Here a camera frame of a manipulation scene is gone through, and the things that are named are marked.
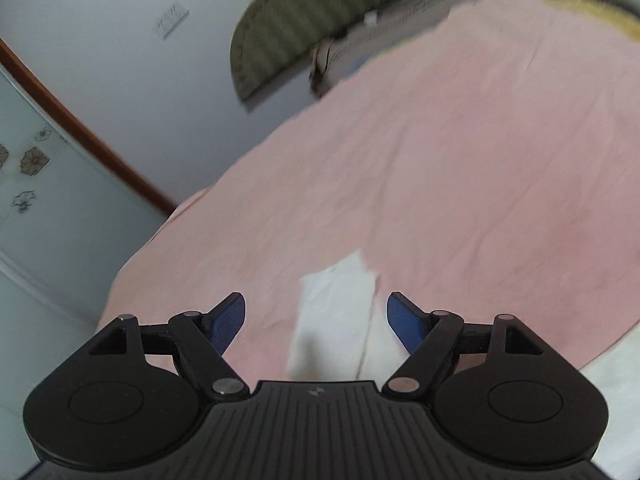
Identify white cream pants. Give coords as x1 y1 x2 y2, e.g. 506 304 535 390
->
286 252 408 387

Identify frosted glass wardrobe door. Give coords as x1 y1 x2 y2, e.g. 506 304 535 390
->
1 72 164 324

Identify pink bed sheet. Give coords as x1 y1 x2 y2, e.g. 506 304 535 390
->
102 0 639 382

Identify olive green padded headboard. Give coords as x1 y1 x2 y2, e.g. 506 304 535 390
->
230 0 397 102

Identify brown wooden door frame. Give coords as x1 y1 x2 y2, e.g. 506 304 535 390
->
1 40 176 217

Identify white wall socket plate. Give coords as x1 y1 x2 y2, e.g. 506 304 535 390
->
152 2 190 40

